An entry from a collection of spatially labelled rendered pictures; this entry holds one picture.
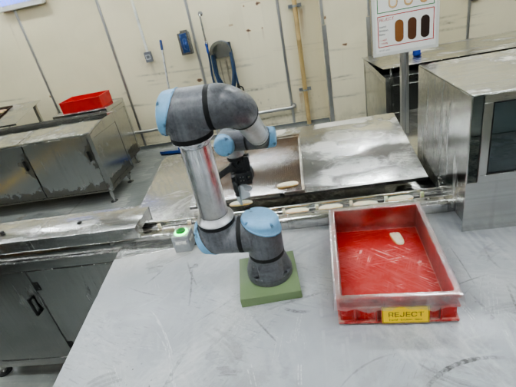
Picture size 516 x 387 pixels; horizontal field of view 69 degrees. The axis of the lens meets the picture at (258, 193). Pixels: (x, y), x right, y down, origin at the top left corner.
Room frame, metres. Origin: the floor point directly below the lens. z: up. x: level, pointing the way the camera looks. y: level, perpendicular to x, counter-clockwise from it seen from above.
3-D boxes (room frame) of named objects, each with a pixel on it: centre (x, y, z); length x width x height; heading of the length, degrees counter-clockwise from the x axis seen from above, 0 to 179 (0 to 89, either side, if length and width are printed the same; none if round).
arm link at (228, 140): (1.29, 0.06, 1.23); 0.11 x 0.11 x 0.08; 78
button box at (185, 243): (1.32, 0.34, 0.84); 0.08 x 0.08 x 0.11; 80
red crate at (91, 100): (4.80, 1.83, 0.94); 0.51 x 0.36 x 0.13; 84
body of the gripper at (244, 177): (1.40, 0.05, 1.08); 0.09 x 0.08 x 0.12; 80
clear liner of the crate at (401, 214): (0.94, -0.35, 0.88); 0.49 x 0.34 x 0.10; 167
